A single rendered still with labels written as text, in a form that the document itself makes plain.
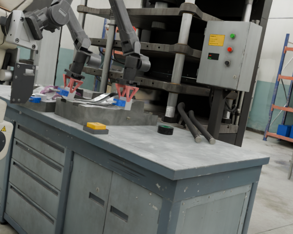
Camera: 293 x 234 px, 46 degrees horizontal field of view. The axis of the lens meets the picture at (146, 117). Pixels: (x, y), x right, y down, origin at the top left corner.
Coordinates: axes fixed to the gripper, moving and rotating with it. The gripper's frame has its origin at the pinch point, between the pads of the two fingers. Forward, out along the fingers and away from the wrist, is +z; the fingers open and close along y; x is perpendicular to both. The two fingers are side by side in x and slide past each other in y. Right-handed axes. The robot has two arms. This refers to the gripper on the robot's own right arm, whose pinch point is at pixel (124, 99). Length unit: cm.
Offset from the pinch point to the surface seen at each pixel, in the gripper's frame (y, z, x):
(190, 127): -14.8, 8.8, -34.7
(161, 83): 41, -10, -67
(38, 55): 419, -17, -168
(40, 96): 44.2, 8.2, 18.1
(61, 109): 29.9, 11.7, 13.6
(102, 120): 10.2, 12.7, 2.7
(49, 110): 40.0, 14.2, 14.3
